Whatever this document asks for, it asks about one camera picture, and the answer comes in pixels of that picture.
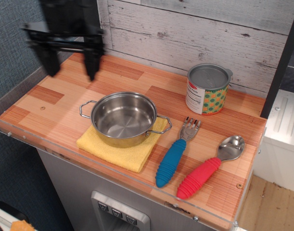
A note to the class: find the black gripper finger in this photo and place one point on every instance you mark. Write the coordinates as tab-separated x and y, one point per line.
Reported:
49	59
92	62

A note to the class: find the silver steel pan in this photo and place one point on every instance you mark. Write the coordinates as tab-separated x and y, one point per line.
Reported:
124	119

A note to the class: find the silver dispenser button panel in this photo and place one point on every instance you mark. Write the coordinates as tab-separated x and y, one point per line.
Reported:
113	215

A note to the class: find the red handled metal spoon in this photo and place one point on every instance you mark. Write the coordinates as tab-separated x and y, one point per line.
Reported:
230	149

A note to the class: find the blue handled metal fork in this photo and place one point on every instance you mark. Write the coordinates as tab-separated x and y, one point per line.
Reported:
171	160

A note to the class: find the white cabinet at right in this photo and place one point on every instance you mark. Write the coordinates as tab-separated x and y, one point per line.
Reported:
274	161

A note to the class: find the dark grey right post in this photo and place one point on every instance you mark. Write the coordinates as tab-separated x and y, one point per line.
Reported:
279	74

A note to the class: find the grey toy kitchen cabinet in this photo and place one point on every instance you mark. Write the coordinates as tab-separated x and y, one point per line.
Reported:
75	177

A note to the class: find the toy food can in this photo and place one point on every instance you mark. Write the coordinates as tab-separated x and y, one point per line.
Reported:
207	87

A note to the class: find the orange object bottom left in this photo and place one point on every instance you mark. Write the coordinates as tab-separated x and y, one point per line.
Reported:
21	225

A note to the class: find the yellow folded cloth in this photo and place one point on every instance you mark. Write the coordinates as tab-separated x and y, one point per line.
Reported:
131	158

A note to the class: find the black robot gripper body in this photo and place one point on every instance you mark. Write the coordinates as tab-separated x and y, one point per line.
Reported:
68	25

